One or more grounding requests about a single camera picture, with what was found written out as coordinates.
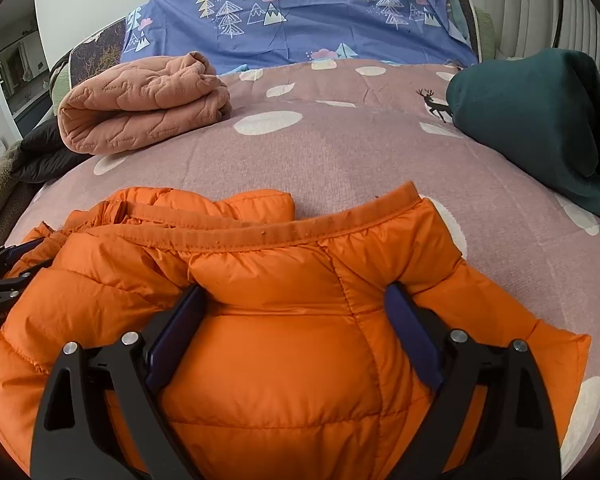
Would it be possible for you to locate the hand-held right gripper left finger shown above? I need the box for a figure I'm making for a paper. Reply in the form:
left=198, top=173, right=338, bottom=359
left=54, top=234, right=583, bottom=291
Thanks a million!
left=30, top=283, right=208, bottom=480

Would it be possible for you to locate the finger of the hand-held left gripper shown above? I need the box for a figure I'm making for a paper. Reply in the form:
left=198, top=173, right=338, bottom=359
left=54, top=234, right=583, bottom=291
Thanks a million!
left=0, top=259, right=55, bottom=297
left=0, top=241, right=46, bottom=267

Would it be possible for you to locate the dark teal garment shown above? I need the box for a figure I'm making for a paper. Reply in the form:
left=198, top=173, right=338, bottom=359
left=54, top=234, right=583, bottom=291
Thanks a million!
left=446, top=48, right=600, bottom=232

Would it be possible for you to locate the pink deer-print bed sheet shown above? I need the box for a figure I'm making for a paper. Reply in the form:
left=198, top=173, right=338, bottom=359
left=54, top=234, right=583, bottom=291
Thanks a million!
left=0, top=57, right=600, bottom=480

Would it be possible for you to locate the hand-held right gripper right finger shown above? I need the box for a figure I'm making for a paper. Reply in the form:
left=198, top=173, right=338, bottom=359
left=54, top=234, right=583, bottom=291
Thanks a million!
left=384, top=282, right=563, bottom=480

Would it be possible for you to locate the brown fleece garment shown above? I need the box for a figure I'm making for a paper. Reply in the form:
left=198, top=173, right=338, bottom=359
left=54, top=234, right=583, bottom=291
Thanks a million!
left=0, top=140, right=46, bottom=236

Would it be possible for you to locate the black puffer jacket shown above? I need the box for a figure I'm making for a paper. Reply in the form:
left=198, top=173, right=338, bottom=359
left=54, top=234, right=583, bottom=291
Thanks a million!
left=12, top=119, right=88, bottom=184

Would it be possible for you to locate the pink quilted jacket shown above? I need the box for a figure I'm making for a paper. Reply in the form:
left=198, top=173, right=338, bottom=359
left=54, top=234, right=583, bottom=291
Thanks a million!
left=57, top=51, right=232, bottom=156

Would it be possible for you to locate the black floor lamp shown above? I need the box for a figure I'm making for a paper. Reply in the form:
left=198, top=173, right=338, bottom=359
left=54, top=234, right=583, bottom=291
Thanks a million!
left=551, top=0, right=568, bottom=48

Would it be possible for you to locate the blue tree-print sheet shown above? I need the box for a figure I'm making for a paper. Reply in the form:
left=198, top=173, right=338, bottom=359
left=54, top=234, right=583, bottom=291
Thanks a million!
left=121, top=0, right=481, bottom=76

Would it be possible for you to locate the orange puffer jacket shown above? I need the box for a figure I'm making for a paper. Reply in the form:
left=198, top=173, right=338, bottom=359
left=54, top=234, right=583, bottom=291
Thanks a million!
left=0, top=181, right=592, bottom=480

